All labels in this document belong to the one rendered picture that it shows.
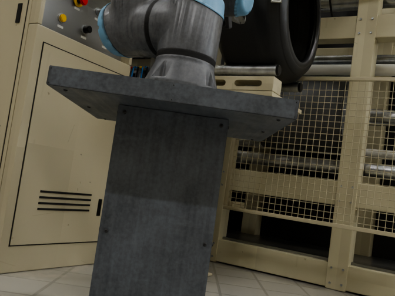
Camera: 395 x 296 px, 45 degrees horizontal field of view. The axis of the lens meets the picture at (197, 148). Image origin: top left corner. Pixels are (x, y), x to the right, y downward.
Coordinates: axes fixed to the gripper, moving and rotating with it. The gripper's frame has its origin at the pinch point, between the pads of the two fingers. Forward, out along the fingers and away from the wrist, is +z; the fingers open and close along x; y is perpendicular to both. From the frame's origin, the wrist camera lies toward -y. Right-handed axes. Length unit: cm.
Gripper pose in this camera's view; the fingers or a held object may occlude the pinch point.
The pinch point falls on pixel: (241, 23)
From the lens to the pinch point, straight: 187.1
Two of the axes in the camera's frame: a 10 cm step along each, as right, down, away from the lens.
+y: 2.0, -9.6, 1.9
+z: 4.7, 2.6, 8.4
